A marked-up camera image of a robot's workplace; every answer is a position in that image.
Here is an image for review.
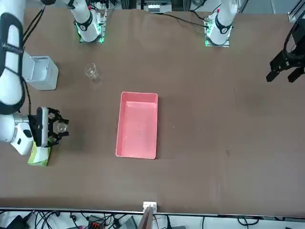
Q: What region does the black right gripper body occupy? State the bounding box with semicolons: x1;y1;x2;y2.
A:
27;114;55;144

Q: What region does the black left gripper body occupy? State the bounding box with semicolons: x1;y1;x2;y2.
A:
287;18;305;59

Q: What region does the small glass beaker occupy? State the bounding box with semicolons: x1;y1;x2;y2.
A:
56;121;68;133

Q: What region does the green tissue pack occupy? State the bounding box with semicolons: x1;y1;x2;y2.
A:
27;140;52;167

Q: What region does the white flip-lid bin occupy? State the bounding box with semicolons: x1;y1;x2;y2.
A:
22;56;59;91

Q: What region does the large glass beaker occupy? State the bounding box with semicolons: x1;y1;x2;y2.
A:
84;62;102;84

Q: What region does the pink plastic container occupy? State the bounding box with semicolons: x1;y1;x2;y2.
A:
115;91;159;160

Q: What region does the aluminium corner profile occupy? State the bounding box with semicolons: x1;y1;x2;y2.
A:
287;0;305;23

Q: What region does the large black power brick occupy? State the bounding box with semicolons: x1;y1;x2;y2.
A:
4;214;31;229

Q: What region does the red and black connector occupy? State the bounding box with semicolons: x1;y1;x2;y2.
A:
87;216;105;229

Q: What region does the white power strip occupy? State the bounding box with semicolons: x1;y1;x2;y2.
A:
146;2;167;12

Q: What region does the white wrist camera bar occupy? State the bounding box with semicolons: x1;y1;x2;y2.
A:
35;106;49;148

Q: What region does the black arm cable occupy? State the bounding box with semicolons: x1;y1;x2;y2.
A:
21;3;47;115

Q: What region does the black cable on table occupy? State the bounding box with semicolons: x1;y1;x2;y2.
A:
152;11;208;27

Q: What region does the white post bracket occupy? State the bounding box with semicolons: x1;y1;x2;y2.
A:
142;201;158;213

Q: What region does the aluminium frame post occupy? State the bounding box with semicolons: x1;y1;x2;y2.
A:
139;206;154;229

